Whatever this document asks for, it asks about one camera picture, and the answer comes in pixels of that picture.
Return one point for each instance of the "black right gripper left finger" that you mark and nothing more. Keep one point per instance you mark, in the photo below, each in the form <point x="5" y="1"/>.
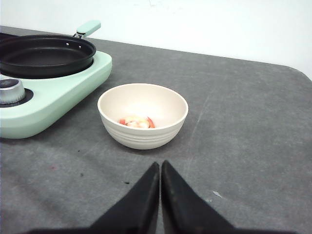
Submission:
<point x="137" y="211"/>

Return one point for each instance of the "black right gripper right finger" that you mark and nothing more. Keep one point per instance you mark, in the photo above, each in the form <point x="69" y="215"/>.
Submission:
<point x="184" y="212"/>

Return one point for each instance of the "cooked orange shrimp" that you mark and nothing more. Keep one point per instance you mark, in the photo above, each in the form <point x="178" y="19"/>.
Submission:
<point x="137" y="122"/>

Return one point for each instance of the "beige ribbed bowl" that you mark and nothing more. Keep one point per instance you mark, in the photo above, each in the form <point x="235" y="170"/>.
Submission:
<point x="166" y="108"/>

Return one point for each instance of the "mint green breakfast maker base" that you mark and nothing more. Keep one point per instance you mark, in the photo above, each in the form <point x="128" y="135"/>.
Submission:
<point x="52" y="98"/>

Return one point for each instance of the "silver right control knob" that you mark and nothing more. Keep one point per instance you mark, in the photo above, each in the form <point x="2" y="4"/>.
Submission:
<point x="11" y="91"/>

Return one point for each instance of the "black frying pan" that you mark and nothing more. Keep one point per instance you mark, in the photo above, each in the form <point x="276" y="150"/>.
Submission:
<point x="48" y="56"/>

